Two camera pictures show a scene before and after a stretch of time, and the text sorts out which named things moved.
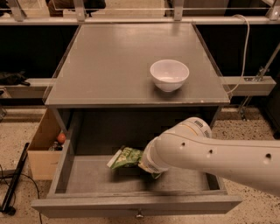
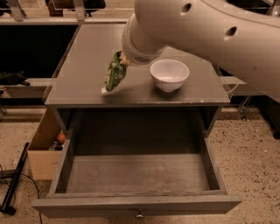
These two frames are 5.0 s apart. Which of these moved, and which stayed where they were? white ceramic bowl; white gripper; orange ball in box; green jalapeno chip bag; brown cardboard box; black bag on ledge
Moved: white gripper; green jalapeno chip bag
Stayed: brown cardboard box; orange ball in box; black bag on ledge; white ceramic bowl
